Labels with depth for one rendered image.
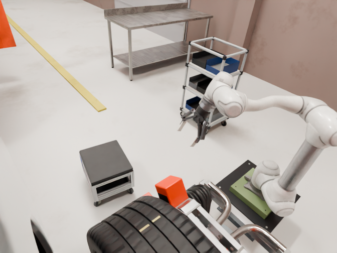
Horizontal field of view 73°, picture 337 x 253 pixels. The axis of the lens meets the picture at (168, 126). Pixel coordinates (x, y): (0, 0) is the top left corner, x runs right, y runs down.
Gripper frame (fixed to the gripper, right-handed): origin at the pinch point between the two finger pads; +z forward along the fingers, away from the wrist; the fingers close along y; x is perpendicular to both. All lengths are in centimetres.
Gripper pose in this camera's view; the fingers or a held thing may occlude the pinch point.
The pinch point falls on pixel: (185, 136)
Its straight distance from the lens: 130.0
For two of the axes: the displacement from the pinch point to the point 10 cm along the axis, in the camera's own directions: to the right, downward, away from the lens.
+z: -4.8, 7.7, 4.1
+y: 5.1, 6.3, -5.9
